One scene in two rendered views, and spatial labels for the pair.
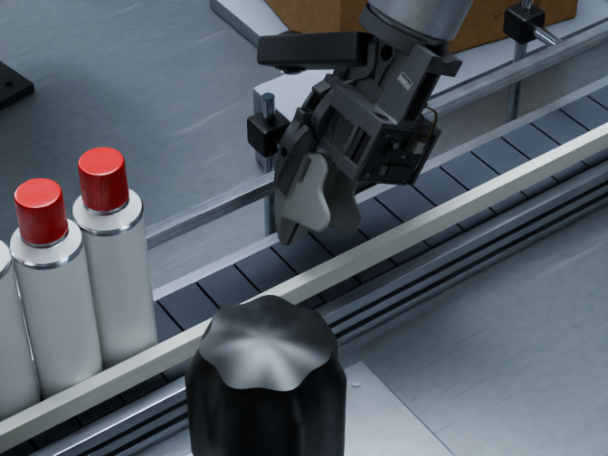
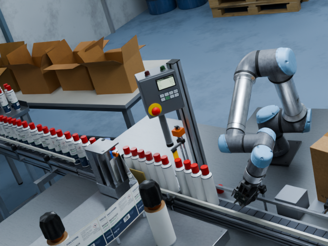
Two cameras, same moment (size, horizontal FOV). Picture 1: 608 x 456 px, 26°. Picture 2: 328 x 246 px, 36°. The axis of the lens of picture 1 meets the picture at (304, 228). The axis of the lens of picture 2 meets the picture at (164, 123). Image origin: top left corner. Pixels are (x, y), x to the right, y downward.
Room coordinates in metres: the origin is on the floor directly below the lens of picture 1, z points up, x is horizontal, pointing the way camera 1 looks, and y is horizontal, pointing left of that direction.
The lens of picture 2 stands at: (0.42, -1.67, 2.24)
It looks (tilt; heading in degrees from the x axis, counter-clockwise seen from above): 26 degrees down; 84
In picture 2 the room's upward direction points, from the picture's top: 16 degrees counter-clockwise
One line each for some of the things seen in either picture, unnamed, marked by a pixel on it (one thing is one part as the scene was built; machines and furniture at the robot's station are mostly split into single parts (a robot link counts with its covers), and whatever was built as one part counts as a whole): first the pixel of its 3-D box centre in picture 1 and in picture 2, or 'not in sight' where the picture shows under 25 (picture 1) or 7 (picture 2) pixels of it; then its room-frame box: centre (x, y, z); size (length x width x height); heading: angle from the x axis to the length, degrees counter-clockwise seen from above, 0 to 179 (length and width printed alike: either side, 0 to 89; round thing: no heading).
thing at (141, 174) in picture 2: not in sight; (138, 177); (0.44, 0.47, 0.94); 0.10 x 0.01 x 0.09; 125
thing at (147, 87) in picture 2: not in sight; (160, 91); (0.65, 0.38, 1.38); 0.17 x 0.10 x 0.19; 0
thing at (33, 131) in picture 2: not in sight; (37, 137); (-0.06, 1.25, 0.98); 0.05 x 0.05 x 0.20
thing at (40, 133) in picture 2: not in sight; (44, 139); (-0.02, 1.18, 0.98); 0.05 x 0.05 x 0.20
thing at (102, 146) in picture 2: not in sight; (101, 146); (0.32, 0.53, 1.14); 0.14 x 0.11 x 0.01; 125
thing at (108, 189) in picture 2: not in sight; (110, 167); (0.32, 0.54, 1.01); 0.14 x 0.13 x 0.26; 125
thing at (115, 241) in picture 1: (115, 265); (209, 186); (0.71, 0.14, 0.98); 0.05 x 0.05 x 0.20
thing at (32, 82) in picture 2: not in sight; (39, 68); (-0.05, 2.71, 0.97); 0.45 x 0.44 x 0.37; 49
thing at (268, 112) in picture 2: not in sight; (270, 120); (1.14, 0.45, 1.01); 0.13 x 0.12 x 0.14; 144
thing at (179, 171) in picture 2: not in sight; (182, 178); (0.63, 0.27, 0.98); 0.05 x 0.05 x 0.20
